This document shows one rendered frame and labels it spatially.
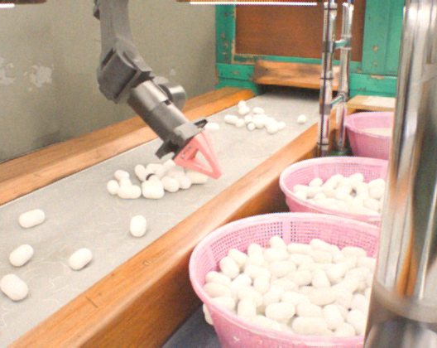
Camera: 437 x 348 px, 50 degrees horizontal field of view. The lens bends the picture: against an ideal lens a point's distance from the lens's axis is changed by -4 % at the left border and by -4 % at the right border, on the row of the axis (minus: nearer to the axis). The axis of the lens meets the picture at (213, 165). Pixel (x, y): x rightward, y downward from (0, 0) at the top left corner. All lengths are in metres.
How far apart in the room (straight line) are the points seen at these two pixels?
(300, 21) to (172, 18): 1.32
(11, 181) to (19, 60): 2.44
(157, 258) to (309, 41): 1.12
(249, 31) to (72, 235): 1.11
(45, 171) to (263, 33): 0.95
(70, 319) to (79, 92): 2.89
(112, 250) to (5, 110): 2.62
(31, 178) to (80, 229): 0.20
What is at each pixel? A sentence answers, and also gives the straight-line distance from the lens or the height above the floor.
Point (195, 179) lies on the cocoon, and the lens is 0.83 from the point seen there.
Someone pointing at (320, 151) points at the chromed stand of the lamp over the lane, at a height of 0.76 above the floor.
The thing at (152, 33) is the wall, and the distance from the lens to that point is 2.87.
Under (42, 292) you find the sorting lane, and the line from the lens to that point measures 0.57.
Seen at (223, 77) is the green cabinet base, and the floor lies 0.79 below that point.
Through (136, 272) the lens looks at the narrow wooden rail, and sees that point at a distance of 0.54.
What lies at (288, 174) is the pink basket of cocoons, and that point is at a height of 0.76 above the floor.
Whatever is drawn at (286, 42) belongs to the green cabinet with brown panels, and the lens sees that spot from 1.59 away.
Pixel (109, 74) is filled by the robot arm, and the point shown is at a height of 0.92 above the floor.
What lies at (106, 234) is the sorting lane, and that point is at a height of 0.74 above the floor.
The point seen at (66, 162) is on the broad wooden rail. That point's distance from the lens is 0.93.
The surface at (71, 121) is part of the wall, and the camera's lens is 3.42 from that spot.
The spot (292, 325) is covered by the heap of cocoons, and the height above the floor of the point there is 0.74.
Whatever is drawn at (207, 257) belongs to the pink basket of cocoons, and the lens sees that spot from 0.58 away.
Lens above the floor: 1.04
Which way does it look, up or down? 19 degrees down
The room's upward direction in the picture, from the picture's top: straight up
